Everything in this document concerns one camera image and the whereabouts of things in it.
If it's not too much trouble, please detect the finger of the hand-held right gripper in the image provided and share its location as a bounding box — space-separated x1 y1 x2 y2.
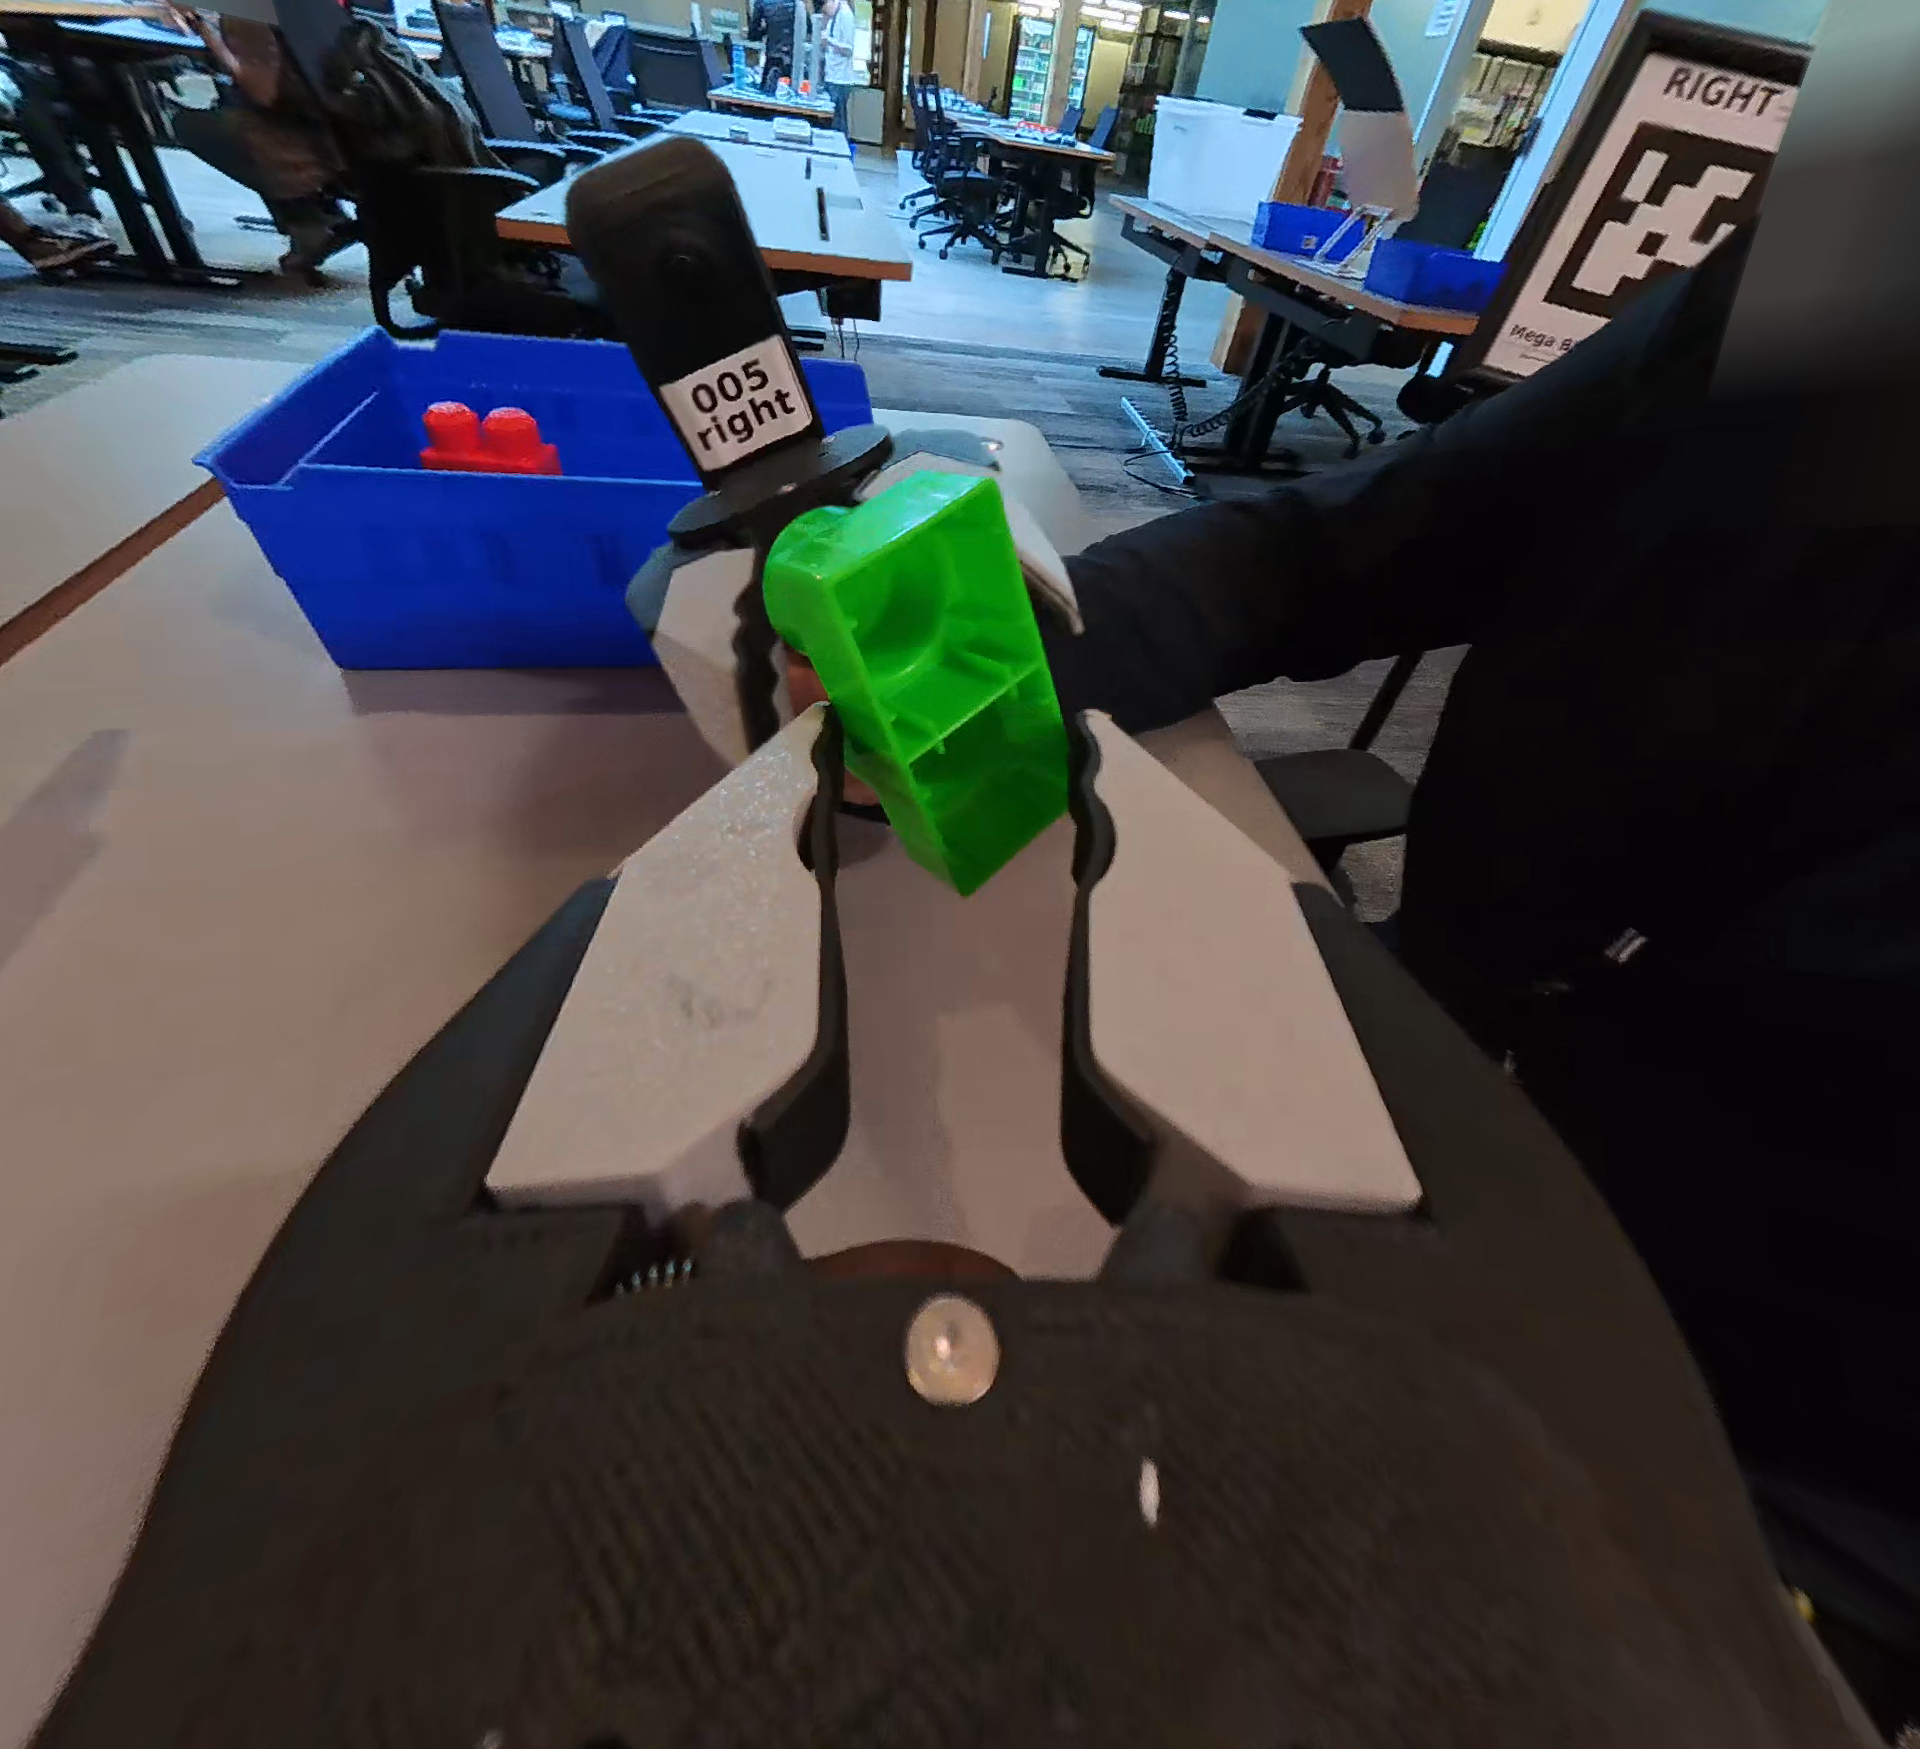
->
652 547 819 768
998 478 1086 642

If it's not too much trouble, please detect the black-framed marker sign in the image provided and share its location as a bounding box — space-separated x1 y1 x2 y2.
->
1447 10 1811 394

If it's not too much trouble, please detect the green two-stud block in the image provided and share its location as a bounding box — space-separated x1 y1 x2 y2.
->
759 473 1075 902

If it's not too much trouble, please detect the long wooden-edged desk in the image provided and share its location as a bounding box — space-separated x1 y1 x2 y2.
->
495 133 911 280

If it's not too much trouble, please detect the blue plastic bin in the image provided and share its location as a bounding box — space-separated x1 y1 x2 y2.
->
193 330 877 674

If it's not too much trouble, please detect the grey chair armrest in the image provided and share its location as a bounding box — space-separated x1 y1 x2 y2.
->
1249 747 1416 872

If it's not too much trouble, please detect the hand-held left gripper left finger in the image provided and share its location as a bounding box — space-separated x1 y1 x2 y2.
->
486 705 856 1218

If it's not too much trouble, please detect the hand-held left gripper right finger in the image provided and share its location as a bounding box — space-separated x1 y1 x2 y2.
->
1063 713 1425 1272

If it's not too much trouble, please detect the red two-stud block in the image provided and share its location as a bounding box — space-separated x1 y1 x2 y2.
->
419 403 562 478

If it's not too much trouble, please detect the white storage box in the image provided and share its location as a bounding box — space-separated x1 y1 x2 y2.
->
1146 98 1305 224

